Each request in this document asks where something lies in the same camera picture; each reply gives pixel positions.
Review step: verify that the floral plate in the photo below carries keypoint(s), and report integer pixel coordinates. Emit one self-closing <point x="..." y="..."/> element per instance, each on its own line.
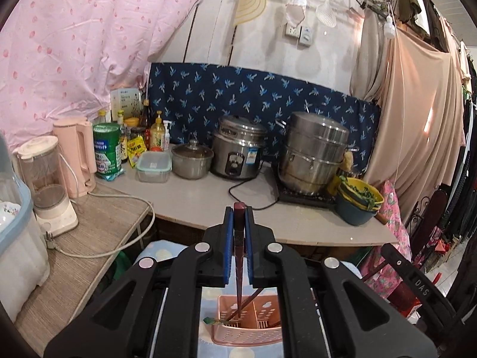
<point x="7" y="212"/>

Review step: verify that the green tin can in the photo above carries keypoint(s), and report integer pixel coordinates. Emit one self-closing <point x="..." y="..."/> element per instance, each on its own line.
<point x="108" y="149"/>

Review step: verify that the silver rice cooker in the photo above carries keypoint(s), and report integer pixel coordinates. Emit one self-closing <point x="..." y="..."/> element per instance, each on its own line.
<point x="238" y="149"/>

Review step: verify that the dark maroon chopstick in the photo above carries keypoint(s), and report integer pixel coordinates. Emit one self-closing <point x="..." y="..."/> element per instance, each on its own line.
<point x="237" y="294"/>
<point x="372" y="271"/>
<point x="248" y="302"/>

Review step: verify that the beige curtain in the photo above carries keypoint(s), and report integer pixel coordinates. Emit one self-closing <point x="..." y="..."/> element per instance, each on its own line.
<point x="417" y="119"/>

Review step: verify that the glass bottle with yellow cap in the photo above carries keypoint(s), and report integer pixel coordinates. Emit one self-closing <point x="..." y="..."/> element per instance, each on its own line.
<point x="102" y="117"/>

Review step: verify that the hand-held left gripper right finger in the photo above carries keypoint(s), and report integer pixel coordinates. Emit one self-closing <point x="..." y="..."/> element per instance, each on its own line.
<point x="249" y="248"/>

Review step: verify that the pink printed curtain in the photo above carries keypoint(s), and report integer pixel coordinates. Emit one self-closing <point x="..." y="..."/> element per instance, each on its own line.
<point x="82" y="44"/>

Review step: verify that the grey countertop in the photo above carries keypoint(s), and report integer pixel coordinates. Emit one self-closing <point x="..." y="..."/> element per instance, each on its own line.
<point x="208" y="201"/>

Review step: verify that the white pump bottle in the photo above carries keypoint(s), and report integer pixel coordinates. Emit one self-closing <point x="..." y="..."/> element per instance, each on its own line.
<point x="167" y="134"/>

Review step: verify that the brown sponge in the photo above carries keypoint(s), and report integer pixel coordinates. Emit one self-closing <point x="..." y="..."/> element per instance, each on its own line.
<point x="348" y="161"/>

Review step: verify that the yellow seasoning packet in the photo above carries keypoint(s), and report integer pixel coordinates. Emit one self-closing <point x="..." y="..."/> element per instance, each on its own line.
<point x="136" y="153"/>

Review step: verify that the dark metal chair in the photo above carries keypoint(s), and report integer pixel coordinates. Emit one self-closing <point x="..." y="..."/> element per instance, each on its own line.
<point x="428" y="223"/>

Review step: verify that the dark sauce jar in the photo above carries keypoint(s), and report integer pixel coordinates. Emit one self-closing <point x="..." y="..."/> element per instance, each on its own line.
<point x="138" y="133"/>

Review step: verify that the yellow oil bottle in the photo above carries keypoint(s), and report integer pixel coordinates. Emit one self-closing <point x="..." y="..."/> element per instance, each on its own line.
<point x="157" y="132"/>

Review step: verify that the dark sauce bottle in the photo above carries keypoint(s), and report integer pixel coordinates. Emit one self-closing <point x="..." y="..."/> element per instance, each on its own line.
<point x="146" y="119"/>

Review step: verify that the clear food container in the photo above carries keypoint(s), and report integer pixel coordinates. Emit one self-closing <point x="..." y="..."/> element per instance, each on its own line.
<point x="153" y="167"/>

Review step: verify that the white carton box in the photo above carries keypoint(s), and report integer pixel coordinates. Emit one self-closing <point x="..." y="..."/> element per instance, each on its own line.
<point x="125" y="102"/>

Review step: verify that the hanging clothes row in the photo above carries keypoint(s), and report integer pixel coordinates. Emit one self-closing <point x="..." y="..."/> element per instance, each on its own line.
<point x="458" y="138"/>

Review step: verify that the pink perforated utensil holder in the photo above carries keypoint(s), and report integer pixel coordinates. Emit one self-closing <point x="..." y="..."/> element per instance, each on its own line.
<point x="238" y="333"/>

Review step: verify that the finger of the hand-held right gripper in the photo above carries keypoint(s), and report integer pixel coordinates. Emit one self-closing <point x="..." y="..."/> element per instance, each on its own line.
<point x="393" y="257"/>

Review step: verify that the white light bulb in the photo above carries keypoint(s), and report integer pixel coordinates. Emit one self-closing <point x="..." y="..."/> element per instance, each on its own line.
<point x="389" y="28"/>

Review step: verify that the jar with orange lid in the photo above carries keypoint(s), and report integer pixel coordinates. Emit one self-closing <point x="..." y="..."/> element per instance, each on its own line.
<point x="132" y="122"/>

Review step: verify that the pink electric kettle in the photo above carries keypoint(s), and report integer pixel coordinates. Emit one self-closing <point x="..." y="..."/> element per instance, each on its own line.
<point x="76" y="156"/>

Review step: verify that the black induction cooker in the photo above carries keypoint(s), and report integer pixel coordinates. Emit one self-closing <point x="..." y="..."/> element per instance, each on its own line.
<point x="298" y="197"/>

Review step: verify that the stainless steel steamer pot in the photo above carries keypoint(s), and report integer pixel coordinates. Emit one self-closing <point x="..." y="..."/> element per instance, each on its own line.
<point x="313" y="156"/>

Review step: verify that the white skimmer ladle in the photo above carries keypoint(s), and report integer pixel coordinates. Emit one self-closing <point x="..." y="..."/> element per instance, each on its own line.
<point x="326" y="13"/>

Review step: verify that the pink floral cloth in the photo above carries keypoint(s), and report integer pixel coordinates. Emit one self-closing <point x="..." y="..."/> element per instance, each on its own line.
<point x="391" y="231"/>

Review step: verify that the wood grain side counter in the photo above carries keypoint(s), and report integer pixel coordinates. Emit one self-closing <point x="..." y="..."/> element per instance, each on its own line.
<point x="97" y="238"/>

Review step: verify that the navy leaf print cloth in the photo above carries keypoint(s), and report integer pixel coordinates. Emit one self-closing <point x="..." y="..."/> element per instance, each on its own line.
<point x="261" y="93"/>

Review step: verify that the red plastic stool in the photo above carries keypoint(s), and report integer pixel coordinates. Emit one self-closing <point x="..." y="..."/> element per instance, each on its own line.
<point x="404" y="300"/>

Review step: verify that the green chopstick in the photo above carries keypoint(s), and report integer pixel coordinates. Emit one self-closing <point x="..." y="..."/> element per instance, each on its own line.
<point x="214" y="320"/>

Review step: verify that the yellow bowl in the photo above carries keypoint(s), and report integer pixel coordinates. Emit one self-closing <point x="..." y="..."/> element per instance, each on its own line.
<point x="359" y="192"/>

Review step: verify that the clear seasoning bottle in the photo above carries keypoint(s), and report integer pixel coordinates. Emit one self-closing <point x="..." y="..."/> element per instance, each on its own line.
<point x="123" y="138"/>

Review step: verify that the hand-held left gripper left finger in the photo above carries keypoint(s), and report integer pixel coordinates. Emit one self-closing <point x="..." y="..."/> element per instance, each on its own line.
<point x="228" y="248"/>

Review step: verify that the small pot with glass lid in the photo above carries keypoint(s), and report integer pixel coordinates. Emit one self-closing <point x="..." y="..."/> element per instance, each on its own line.
<point x="192" y="160"/>

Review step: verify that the dark blue bowl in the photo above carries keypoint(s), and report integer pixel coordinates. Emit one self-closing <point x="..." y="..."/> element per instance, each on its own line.
<point x="354" y="214"/>

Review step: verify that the white blender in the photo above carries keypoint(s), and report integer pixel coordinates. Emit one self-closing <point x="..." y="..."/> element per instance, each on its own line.
<point x="46" y="190"/>

